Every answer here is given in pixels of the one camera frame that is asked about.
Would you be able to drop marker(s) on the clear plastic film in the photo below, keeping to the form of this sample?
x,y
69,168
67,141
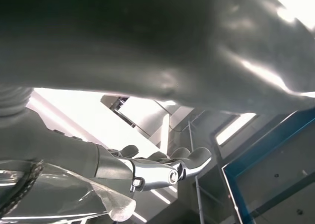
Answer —
x,y
73,196

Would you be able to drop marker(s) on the blue metal shelf rack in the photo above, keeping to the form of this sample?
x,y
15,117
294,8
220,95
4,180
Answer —
x,y
258,150

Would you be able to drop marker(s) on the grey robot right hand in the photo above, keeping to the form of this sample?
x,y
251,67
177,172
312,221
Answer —
x,y
123,36

